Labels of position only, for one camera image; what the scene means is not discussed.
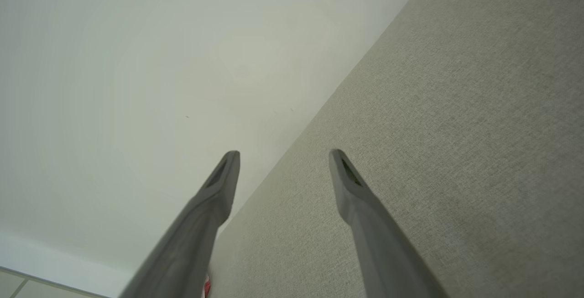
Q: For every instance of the red shorts with number print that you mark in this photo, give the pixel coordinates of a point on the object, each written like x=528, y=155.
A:
x=207, y=287

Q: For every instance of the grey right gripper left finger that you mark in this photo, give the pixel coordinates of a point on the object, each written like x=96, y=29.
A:
x=196, y=234

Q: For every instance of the white wall baseboard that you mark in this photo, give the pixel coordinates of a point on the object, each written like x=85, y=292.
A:
x=59, y=261

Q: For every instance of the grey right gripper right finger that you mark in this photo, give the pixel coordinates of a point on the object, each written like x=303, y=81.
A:
x=378, y=248

